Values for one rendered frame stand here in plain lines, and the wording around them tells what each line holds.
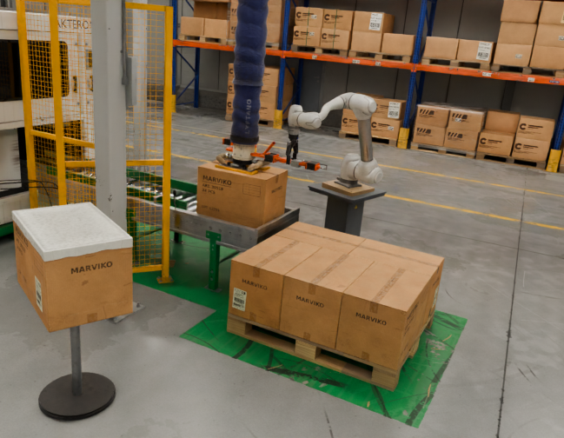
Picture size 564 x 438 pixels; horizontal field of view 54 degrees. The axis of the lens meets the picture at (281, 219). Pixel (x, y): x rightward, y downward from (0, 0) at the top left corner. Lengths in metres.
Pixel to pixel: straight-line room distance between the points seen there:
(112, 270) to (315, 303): 1.34
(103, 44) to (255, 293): 1.81
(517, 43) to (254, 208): 7.56
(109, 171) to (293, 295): 1.43
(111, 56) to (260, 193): 1.42
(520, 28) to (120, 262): 9.20
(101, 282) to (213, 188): 1.83
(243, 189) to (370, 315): 1.47
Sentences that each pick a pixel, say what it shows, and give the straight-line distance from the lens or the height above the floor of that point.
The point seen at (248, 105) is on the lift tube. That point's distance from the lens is 4.22.
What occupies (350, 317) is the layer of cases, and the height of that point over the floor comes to 0.40.
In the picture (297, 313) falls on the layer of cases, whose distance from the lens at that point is 3.58.
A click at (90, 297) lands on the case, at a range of 2.76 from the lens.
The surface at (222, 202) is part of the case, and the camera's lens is 4.34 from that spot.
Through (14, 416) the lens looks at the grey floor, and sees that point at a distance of 3.35.
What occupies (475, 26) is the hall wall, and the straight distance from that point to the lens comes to 12.29.
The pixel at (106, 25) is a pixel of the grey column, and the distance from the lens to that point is 3.63.
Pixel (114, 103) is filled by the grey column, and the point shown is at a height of 1.48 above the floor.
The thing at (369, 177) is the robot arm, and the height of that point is 0.93.
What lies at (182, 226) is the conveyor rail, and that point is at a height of 0.47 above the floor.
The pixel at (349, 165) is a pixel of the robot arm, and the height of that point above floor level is 0.97.
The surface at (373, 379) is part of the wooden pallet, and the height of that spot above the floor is 0.04.
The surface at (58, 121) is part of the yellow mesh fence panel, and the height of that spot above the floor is 1.30.
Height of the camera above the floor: 2.01
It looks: 19 degrees down
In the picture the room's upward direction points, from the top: 5 degrees clockwise
